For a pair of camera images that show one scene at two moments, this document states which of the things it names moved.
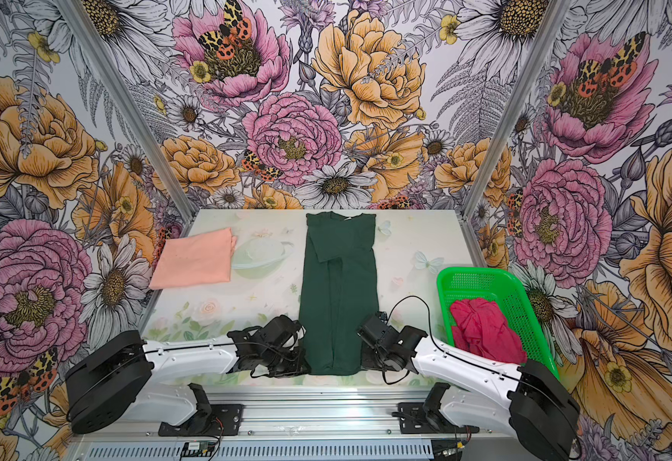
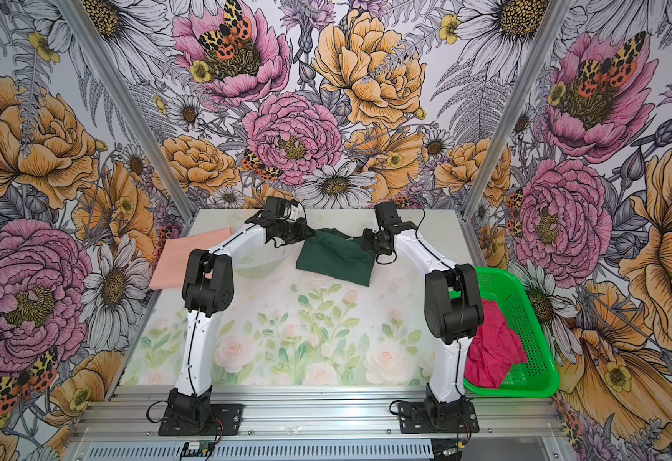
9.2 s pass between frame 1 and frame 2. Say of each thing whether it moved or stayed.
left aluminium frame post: stayed
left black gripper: moved
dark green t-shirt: moved
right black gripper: moved
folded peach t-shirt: stayed
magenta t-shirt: stayed
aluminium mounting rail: stayed
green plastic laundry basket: stayed
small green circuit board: stayed
